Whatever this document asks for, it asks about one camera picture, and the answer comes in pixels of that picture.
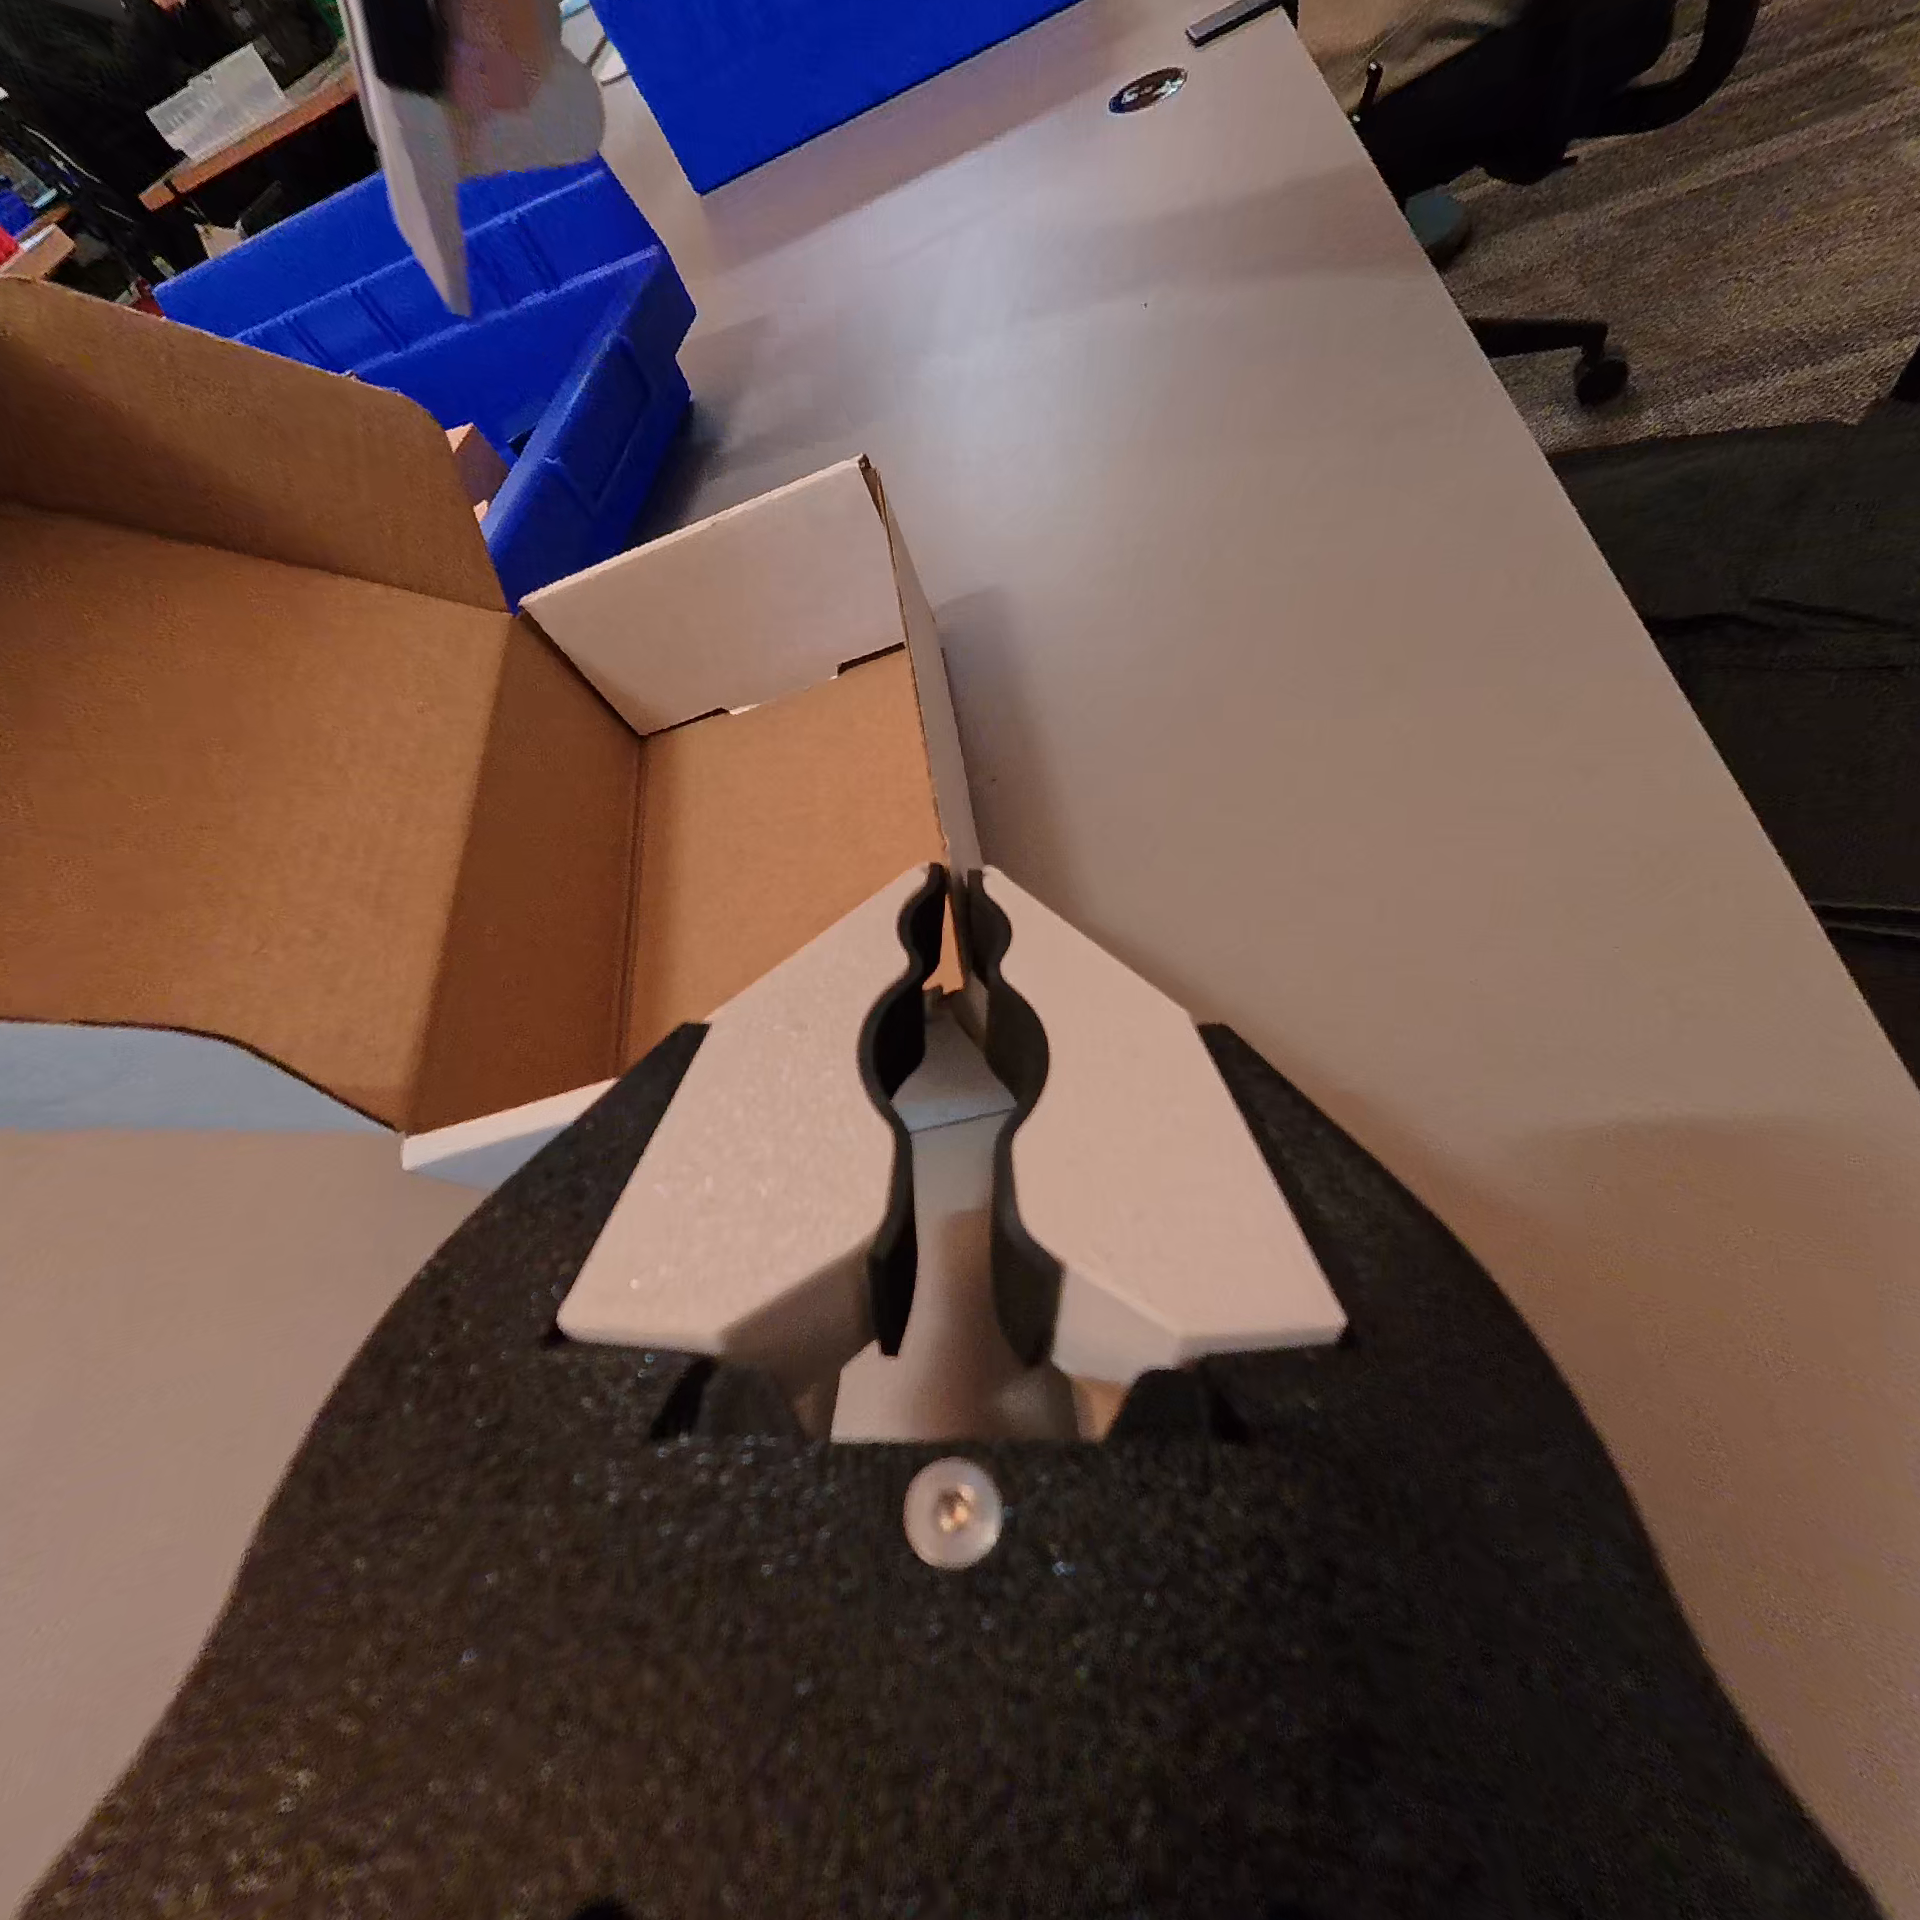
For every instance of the white cardboard mailer box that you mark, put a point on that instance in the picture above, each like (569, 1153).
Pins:
(301, 750)

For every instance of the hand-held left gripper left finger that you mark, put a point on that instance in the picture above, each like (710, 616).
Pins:
(750, 1201)

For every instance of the black office chair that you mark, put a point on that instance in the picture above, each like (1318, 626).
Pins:
(1547, 89)

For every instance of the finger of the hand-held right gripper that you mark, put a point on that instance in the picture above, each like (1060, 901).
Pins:
(421, 194)
(548, 106)

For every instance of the blue plastic item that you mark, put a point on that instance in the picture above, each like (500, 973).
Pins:
(809, 77)

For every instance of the black desk edge clip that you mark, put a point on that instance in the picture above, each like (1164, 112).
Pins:
(1237, 19)

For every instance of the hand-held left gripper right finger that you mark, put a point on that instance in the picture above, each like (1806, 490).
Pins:
(1172, 1201)

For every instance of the blue plastic bin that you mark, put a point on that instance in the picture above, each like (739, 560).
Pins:
(569, 359)

